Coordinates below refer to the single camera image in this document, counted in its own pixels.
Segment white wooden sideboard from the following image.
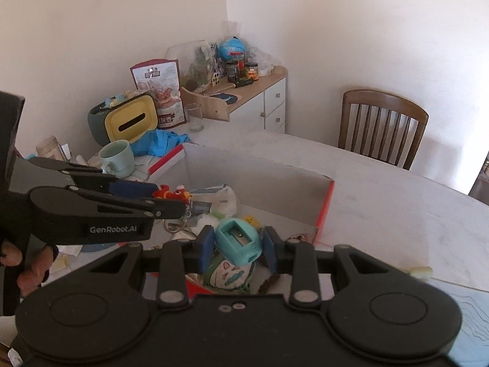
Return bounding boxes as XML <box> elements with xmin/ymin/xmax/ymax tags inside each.
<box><xmin>204</xmin><ymin>66</ymin><xmax>288</xmax><ymax>133</ymax></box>

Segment clear drinking glass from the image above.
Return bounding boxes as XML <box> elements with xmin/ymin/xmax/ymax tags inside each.
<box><xmin>185</xmin><ymin>103</ymin><xmax>204</xmax><ymax>132</ymax></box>

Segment red cardboard box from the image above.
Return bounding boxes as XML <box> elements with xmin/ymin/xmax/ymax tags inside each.
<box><xmin>147</xmin><ymin>143</ymin><xmax>336</xmax><ymax>293</ymax></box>

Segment green tassel face sachet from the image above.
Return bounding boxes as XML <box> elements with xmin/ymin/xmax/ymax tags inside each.
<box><xmin>203</xmin><ymin>252</ymin><xmax>255</xmax><ymax>293</ymax></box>

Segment red keychain toy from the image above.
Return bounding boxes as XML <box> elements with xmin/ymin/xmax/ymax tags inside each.
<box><xmin>152</xmin><ymin>183</ymin><xmax>194</xmax><ymax>234</ymax></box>

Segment teal pencil sharpener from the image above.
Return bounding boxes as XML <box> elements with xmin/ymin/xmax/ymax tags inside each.
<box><xmin>215</xmin><ymin>218</ymin><xmax>262</xmax><ymax>266</ymax></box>

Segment yellow small box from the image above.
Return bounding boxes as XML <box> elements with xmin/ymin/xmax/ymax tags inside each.
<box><xmin>244</xmin><ymin>215</ymin><xmax>262</xmax><ymax>229</ymax></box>

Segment red white snack bag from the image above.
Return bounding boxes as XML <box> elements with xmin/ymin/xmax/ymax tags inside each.
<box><xmin>130</xmin><ymin>59</ymin><xmax>186</xmax><ymax>129</ymax></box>

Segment blue rubber gloves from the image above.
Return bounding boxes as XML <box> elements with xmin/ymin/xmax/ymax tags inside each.
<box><xmin>130</xmin><ymin>129</ymin><xmax>191</xmax><ymax>157</ymax></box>

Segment blue globe toy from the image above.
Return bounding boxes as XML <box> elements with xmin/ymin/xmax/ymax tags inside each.
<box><xmin>218</xmin><ymin>36</ymin><xmax>246</xmax><ymax>61</ymax></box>

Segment wooden chair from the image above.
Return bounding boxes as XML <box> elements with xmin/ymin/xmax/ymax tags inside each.
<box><xmin>337</xmin><ymin>89</ymin><xmax>429</xmax><ymax>171</ymax></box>

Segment mint green mug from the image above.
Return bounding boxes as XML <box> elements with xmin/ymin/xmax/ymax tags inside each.
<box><xmin>99</xmin><ymin>139</ymin><xmax>135</xmax><ymax>179</ymax></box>

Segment yellow tissue box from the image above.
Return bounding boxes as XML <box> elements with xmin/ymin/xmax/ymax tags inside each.
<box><xmin>87</xmin><ymin>93</ymin><xmax>157</xmax><ymax>146</ymax></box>

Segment person left hand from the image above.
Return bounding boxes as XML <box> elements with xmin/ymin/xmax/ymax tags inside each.
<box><xmin>1</xmin><ymin>241</ymin><xmax>59</xmax><ymax>297</ymax></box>

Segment cartoon face charm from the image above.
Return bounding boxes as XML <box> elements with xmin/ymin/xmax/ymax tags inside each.
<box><xmin>286</xmin><ymin>233</ymin><xmax>317</xmax><ymax>244</ymax></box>

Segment white plastic bag pouch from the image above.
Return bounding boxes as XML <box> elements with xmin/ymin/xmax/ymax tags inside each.
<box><xmin>190</xmin><ymin>185</ymin><xmax>240</xmax><ymax>220</ymax></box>

